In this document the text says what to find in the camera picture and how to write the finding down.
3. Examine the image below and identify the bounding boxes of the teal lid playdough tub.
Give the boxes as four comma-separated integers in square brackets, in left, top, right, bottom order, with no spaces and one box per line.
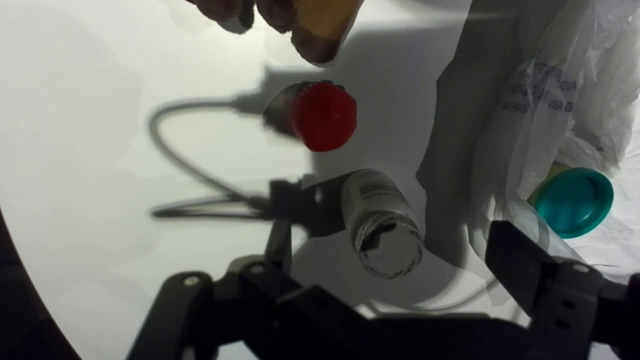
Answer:
[530,168,615,239]

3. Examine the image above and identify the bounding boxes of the white pill bottle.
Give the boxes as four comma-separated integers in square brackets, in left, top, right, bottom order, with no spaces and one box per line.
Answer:
[340,171,424,280]

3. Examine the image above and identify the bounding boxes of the white plastic bag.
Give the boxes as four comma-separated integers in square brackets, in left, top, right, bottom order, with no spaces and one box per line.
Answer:
[418,0,640,283]

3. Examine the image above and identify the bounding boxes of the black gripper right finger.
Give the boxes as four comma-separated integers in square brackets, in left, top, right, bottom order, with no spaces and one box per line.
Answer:
[487,220,640,360]

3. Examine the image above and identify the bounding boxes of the small red lid container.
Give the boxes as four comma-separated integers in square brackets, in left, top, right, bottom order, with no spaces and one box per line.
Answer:
[265,80,358,152]

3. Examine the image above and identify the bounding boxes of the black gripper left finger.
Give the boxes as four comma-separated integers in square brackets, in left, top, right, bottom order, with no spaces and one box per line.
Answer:
[127,180,375,360]

